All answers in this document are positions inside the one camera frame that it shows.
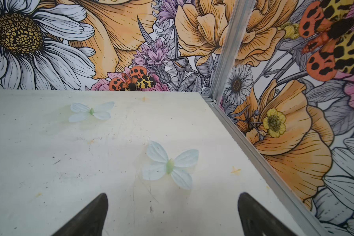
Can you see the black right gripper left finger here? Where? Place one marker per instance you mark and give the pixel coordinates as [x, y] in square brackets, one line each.
[89, 221]

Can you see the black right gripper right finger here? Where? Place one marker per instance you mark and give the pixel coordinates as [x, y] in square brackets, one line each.
[257, 220]

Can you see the right aluminium corner post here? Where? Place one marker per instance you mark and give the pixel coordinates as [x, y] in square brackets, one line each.
[233, 40]

